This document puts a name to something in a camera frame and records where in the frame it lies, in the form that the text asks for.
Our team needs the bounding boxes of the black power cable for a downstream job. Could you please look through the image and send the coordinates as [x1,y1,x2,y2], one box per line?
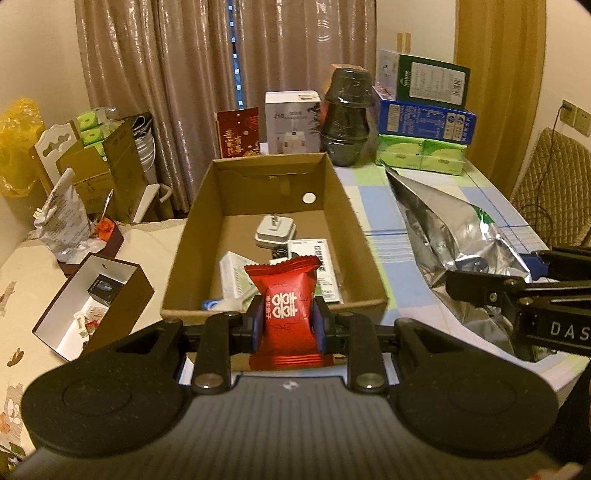
[538,107,570,210]

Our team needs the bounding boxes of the blue carton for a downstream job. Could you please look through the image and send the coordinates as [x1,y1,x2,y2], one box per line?
[374,88,476,147]

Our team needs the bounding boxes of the long brown cardboard box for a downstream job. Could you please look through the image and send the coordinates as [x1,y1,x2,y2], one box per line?
[159,152,387,324]

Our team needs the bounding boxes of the red candy packet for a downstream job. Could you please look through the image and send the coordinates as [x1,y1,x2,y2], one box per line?
[244,257,332,371]

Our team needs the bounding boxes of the wall socket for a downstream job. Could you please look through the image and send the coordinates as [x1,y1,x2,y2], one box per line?
[561,99,591,137]

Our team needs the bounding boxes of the silver foil bag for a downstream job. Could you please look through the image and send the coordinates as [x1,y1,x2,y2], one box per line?
[385,161,544,361]

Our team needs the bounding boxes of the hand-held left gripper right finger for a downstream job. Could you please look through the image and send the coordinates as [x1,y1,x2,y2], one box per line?
[314,296,462,394]

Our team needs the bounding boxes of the open brown cardboard carton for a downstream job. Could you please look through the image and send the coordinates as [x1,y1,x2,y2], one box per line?
[55,117,145,220]

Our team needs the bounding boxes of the white stool frame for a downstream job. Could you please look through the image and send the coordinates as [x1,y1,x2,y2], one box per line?
[131,182,174,223]

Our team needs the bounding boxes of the red gift box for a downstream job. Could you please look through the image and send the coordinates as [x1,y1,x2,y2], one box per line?
[216,107,260,159]

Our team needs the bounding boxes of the green white carton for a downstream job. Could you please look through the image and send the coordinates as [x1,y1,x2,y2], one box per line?
[376,48,471,110]

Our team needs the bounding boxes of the brown open gift box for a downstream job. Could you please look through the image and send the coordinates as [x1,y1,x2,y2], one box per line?
[31,253,156,363]

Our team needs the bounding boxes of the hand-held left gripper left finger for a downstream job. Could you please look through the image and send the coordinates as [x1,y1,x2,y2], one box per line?
[115,296,265,394]

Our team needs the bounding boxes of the white plug charger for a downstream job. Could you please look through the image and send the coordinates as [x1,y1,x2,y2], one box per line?
[254,213,299,251]

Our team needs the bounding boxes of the checked tablecloth desktop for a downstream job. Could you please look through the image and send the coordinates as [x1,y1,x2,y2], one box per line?
[178,157,578,407]

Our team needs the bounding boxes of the black white bag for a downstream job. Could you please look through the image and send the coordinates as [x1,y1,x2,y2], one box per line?
[131,113,158,185]

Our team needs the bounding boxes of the golden curtain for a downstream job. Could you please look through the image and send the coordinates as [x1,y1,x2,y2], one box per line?
[455,0,546,195]

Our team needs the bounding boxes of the pile of small green packs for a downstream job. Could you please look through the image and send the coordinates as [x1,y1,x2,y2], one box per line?
[76,107,119,158]

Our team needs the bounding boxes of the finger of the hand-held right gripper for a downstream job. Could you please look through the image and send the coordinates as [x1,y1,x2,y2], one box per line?
[445,270,591,308]
[529,246,591,283]

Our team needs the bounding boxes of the white carved chair back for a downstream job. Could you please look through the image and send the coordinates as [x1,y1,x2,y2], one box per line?
[28,121,85,195]

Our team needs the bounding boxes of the beige curtain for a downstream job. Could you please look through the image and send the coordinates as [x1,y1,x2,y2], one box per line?
[76,0,378,217]

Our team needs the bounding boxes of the dark stacked pots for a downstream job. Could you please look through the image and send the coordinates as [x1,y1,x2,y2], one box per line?
[320,64,376,167]

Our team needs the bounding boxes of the white humidifier box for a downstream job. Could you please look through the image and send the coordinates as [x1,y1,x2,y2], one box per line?
[264,90,322,155]

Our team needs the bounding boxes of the cream printed cloth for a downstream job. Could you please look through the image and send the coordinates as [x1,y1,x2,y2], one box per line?
[0,217,186,462]

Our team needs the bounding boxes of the green spray box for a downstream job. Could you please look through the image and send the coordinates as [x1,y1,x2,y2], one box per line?
[287,237,345,304]

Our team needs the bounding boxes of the dark box with red ribbon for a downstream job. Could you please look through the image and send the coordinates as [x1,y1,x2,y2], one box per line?
[58,219,126,278]

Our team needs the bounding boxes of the crumpled white plastic bag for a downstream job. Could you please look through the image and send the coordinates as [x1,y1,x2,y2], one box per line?
[34,168,91,265]

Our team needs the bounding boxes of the quilted chair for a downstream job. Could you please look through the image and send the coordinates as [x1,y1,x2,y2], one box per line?
[508,127,591,251]

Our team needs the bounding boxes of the yellow plastic bag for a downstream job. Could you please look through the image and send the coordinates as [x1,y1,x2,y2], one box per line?
[0,97,45,197]

